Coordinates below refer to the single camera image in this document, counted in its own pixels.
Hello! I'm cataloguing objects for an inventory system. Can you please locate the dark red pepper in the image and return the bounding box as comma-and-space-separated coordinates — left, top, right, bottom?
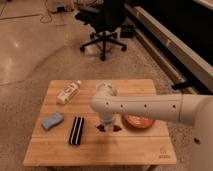
96, 124, 122, 132

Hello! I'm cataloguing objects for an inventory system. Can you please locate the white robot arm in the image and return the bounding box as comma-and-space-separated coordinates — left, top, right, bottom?
90, 82, 213, 171

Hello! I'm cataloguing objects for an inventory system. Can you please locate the black white striped block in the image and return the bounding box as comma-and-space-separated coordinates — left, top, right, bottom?
68, 117, 84, 145

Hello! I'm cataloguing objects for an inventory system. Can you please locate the wooden table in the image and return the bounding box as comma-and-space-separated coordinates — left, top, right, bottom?
23, 80, 177, 167

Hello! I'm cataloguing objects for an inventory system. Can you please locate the white plastic bottle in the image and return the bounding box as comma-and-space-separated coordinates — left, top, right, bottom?
56, 80, 82, 105

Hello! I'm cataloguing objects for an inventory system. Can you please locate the black office chair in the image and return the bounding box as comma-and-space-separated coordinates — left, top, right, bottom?
75, 0, 127, 61

